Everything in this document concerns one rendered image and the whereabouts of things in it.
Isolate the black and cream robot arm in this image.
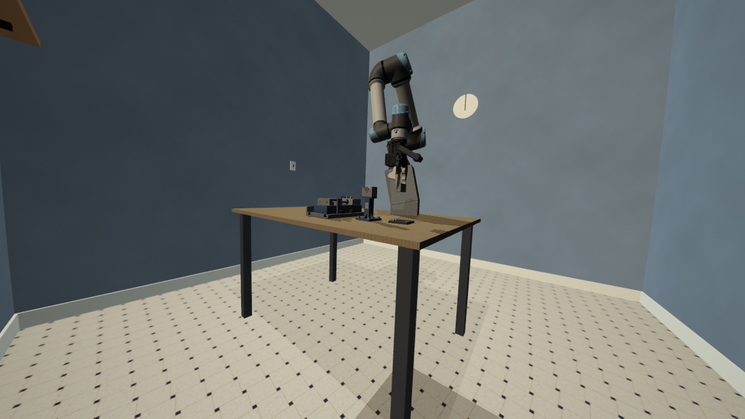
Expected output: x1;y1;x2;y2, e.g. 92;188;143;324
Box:
368;52;426;162

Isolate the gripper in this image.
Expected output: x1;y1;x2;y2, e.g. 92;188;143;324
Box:
385;139;407;189

